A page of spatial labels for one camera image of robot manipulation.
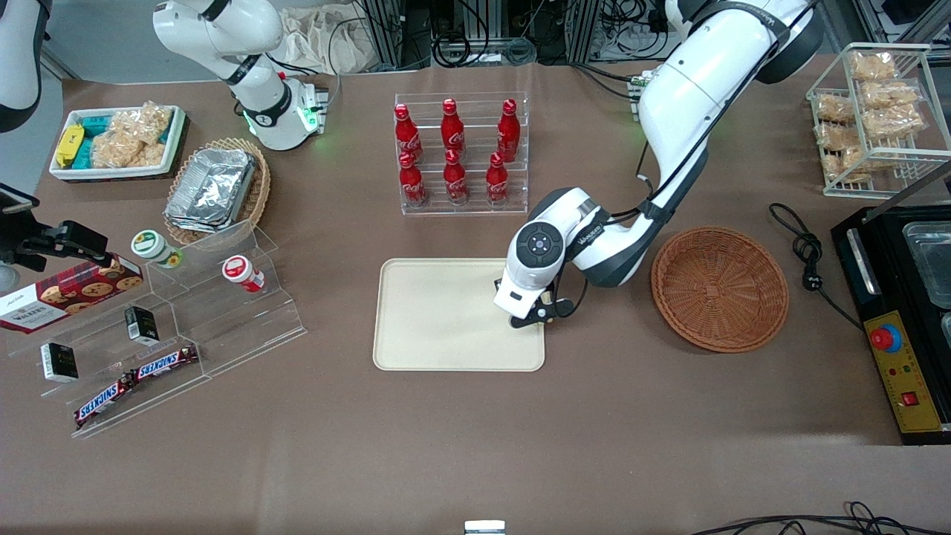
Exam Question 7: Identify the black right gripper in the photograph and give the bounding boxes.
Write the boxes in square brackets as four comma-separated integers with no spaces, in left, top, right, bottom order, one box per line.
[0,221,109,273]

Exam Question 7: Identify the oval light wicker basket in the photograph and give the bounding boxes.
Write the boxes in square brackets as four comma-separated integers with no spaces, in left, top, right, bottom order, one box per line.
[163,137,272,247]

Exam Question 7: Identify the beige rectangular tray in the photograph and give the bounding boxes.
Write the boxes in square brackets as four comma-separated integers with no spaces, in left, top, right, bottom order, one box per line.
[373,258,545,372]

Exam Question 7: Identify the round brown wicker basket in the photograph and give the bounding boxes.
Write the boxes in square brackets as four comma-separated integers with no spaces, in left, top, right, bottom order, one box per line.
[652,227,790,353]

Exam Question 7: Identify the red cookie box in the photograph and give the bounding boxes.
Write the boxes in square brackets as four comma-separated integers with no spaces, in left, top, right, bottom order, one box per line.
[0,255,144,334]

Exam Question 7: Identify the green lid yogurt cup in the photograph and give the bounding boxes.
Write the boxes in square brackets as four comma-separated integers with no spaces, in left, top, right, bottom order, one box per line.
[132,230,184,269]

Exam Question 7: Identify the small black box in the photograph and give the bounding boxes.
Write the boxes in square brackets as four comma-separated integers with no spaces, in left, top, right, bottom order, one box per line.
[40,342,79,383]
[124,305,159,346]

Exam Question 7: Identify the yellow snack pack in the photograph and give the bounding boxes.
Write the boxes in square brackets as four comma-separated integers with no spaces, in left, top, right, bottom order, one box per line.
[56,125,85,169]

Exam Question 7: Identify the bagged rice crackers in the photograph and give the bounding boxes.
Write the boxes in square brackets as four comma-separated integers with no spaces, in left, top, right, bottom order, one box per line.
[91,102,174,169]

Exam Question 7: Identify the teal snack packs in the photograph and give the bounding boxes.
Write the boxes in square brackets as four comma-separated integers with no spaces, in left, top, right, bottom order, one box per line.
[77,115,114,169]

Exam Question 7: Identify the white rectangular snack bin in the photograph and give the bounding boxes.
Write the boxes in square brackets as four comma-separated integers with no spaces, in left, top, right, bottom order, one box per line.
[49,106,188,182]

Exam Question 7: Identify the stacked foil containers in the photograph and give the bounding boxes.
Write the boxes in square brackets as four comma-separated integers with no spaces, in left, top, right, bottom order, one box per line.
[165,149,257,233]

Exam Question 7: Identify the brown chocolate bar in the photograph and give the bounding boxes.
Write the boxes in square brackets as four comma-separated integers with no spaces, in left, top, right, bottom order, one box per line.
[74,376,136,429]
[132,345,200,382]

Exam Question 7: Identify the red lid yogurt cup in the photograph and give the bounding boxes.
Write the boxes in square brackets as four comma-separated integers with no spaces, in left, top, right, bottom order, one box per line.
[222,255,265,293]

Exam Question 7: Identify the clear acrylic step display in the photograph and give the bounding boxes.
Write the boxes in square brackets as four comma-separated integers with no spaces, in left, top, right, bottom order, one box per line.
[7,220,308,439]

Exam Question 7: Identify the beige crumpled bag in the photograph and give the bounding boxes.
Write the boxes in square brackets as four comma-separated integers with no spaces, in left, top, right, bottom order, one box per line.
[279,4,389,75]

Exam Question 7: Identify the red cola bottle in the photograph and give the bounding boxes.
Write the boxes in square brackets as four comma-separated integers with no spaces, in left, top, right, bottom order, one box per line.
[399,152,428,207]
[441,98,467,154]
[497,99,522,161]
[486,152,510,205]
[393,103,423,163]
[444,149,470,205]

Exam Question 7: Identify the clear acrylic bottle rack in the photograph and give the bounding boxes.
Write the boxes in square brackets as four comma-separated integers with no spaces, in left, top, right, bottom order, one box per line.
[395,91,529,216]

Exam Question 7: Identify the bagged fried snack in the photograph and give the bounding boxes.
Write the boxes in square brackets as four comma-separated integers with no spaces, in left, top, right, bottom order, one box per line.
[860,80,923,111]
[862,105,926,141]
[825,145,874,184]
[849,51,898,83]
[815,123,863,152]
[816,95,857,124]

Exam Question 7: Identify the black food warmer appliance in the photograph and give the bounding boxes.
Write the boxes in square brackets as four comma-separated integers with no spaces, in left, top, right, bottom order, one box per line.
[831,199,951,447]

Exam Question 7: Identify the steel food pan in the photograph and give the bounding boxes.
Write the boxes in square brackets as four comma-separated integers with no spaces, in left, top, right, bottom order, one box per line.
[902,221,951,310]

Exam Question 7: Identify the coiled black cables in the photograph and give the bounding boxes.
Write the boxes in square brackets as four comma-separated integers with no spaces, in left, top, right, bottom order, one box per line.
[433,30,537,69]

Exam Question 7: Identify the black base cables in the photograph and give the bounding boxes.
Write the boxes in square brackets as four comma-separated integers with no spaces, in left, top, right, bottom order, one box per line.
[571,62,649,102]

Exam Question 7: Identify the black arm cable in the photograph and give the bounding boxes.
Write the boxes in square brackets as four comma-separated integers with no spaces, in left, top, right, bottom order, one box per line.
[554,0,819,320]

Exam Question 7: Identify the black power cable with plug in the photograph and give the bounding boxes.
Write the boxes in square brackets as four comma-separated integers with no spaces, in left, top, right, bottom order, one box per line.
[768,202,867,332]

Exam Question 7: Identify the black floor cables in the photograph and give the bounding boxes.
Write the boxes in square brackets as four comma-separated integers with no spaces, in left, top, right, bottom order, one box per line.
[691,502,951,535]

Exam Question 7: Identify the white wire rack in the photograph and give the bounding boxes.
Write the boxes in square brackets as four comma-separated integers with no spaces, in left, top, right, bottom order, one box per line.
[806,43,951,199]

